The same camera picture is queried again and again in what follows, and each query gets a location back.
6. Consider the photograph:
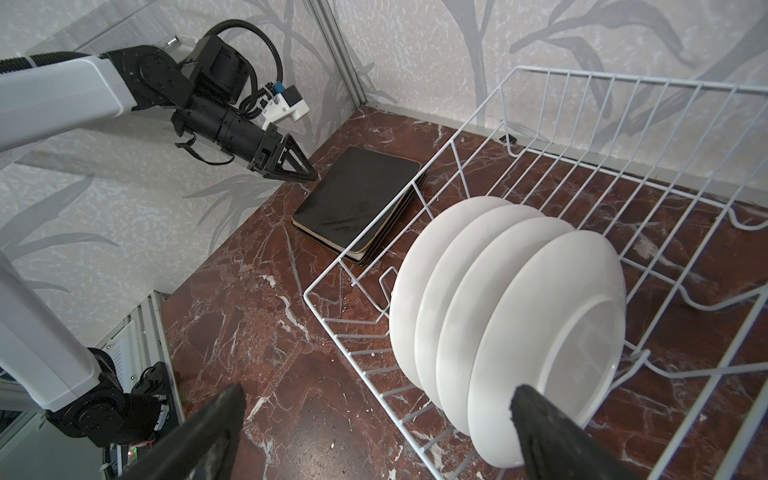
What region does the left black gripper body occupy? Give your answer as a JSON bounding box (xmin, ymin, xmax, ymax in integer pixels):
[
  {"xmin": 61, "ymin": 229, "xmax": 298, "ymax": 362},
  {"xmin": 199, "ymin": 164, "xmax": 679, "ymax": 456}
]
[{"xmin": 248, "ymin": 128, "xmax": 286, "ymax": 177}]

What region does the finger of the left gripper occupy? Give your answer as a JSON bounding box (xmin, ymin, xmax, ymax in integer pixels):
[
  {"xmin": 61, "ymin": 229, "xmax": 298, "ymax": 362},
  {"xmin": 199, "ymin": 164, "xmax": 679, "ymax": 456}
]
[{"xmin": 272, "ymin": 134, "xmax": 318, "ymax": 182}]

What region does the white round plate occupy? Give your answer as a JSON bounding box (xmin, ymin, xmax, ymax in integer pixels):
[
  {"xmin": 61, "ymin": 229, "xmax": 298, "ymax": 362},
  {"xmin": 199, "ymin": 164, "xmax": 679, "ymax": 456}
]
[
  {"xmin": 414, "ymin": 196, "xmax": 542, "ymax": 407},
  {"xmin": 389, "ymin": 196, "xmax": 509, "ymax": 388},
  {"xmin": 467, "ymin": 230, "xmax": 626, "ymax": 469},
  {"xmin": 436, "ymin": 216, "xmax": 574, "ymax": 435}
]

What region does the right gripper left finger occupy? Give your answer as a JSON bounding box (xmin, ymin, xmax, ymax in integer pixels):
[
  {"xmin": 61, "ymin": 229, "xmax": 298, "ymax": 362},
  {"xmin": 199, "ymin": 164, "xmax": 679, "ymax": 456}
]
[{"xmin": 122, "ymin": 382, "xmax": 246, "ymax": 479}]

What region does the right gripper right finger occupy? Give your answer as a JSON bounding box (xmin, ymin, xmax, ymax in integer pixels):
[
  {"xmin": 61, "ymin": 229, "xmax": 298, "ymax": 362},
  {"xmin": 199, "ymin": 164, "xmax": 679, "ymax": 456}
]
[{"xmin": 510, "ymin": 384, "xmax": 638, "ymax": 480}]

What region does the white wire dish rack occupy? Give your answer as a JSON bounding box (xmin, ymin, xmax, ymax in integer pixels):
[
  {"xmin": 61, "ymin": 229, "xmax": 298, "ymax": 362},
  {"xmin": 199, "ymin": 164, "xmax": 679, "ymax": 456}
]
[{"xmin": 303, "ymin": 67, "xmax": 767, "ymax": 479}]

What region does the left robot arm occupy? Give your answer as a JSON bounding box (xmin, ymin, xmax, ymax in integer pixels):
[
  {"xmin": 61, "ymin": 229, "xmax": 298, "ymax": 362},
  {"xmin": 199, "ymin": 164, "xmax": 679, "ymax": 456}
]
[{"xmin": 1, "ymin": 19, "xmax": 317, "ymax": 448}]

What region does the square floral plate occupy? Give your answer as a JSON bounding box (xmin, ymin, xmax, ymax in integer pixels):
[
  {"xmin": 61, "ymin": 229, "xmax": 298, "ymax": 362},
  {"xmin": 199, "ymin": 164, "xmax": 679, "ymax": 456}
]
[
  {"xmin": 355, "ymin": 175, "xmax": 425, "ymax": 266},
  {"xmin": 292, "ymin": 176, "xmax": 424, "ymax": 262}
]

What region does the aluminium mounting rail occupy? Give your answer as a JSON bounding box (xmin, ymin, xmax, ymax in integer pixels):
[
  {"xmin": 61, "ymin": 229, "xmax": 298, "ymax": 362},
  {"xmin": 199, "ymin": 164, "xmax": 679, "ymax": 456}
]
[{"xmin": 98, "ymin": 291, "xmax": 171, "ymax": 479}]

